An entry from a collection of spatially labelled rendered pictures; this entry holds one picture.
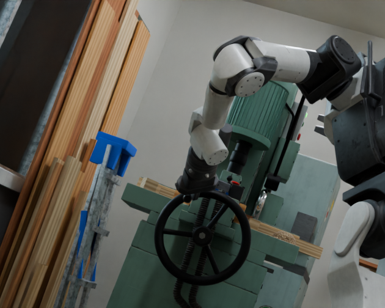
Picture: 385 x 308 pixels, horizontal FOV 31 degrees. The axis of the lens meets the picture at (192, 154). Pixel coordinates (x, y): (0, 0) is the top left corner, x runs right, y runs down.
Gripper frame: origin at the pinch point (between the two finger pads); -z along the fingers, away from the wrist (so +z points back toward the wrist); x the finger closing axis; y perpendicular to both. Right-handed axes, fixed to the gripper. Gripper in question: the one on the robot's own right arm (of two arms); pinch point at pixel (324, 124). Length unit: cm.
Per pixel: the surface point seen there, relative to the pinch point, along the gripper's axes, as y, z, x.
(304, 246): 36.4, 7.6, 19.8
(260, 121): 4.9, -21.3, 4.0
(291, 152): 21.1, -7.3, -14.9
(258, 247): 32.5, -7.1, 36.4
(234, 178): 23.4, -22.6, 14.8
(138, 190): 30, -50, 34
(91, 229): 92, -78, -20
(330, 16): 29, -11, -260
